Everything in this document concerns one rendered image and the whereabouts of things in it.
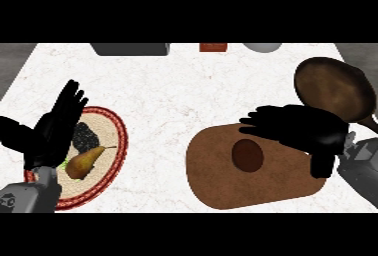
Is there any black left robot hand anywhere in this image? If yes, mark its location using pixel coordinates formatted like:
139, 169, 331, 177
0, 79, 90, 171

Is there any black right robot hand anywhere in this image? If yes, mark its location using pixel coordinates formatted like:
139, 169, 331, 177
238, 104, 352, 180

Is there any brown wooden cutting board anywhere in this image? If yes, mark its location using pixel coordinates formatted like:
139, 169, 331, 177
185, 122, 328, 211

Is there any black speckled lump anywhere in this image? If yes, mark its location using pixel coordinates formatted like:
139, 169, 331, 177
71, 121, 102, 154

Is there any brown-yellow pear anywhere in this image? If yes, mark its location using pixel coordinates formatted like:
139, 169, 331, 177
64, 145, 118, 181

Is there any red-rimmed woven placemat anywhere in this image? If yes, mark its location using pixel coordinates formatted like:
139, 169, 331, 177
24, 105, 130, 212

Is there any grey round bowl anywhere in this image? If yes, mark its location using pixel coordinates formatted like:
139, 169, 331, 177
241, 42, 284, 54

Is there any dark grey box appliance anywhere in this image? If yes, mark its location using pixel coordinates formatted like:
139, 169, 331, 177
89, 42, 172, 57

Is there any red-brown small box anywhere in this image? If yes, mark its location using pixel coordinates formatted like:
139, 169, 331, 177
198, 42, 229, 53

